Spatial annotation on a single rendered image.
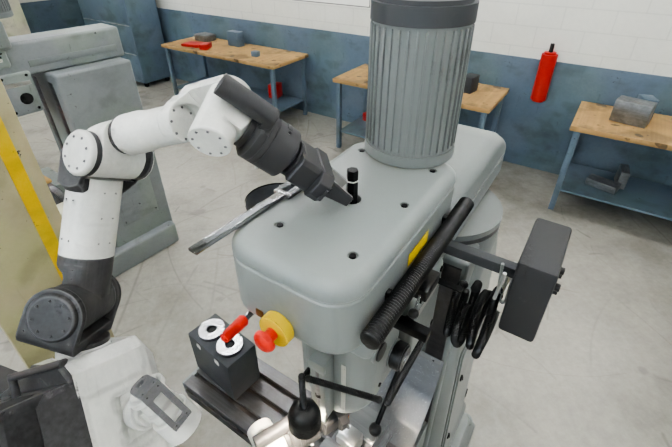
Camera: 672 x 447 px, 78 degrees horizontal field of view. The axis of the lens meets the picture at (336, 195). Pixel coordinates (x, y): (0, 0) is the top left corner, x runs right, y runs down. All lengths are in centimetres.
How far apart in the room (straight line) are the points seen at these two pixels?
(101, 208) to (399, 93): 58
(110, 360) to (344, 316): 45
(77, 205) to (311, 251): 42
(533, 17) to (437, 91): 407
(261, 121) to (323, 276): 25
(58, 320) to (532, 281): 89
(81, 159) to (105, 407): 42
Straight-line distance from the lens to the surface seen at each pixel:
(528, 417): 285
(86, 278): 86
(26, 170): 232
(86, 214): 84
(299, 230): 69
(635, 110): 442
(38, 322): 86
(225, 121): 63
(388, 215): 73
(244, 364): 155
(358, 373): 96
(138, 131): 75
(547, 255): 100
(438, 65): 81
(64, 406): 85
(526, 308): 103
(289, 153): 66
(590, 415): 301
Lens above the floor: 231
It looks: 33 degrees down
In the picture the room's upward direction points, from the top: straight up
